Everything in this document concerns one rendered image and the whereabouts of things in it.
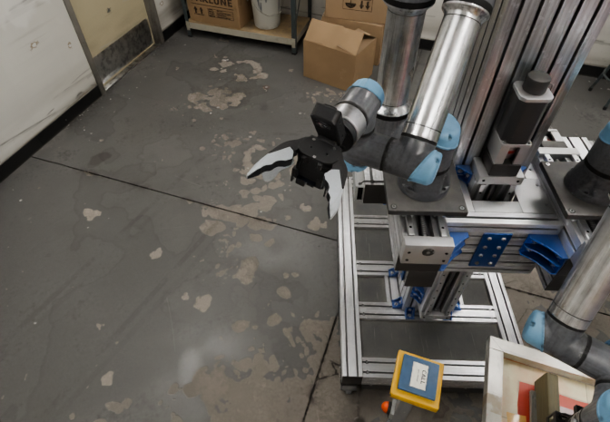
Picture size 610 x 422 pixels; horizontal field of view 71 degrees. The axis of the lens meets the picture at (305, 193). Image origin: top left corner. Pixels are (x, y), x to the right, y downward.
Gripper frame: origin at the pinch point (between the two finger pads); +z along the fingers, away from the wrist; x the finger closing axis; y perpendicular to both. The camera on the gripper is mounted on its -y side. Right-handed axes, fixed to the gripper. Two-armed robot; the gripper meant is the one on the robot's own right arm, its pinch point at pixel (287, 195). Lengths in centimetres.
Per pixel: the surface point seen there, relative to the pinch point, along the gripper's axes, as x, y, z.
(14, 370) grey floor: 118, 186, 34
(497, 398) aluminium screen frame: -60, 61, -17
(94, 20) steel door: 277, 153, -189
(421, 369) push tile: -40, 66, -16
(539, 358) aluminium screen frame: -68, 60, -33
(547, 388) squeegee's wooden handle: -68, 54, -22
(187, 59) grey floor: 231, 201, -246
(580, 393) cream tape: -80, 62, -30
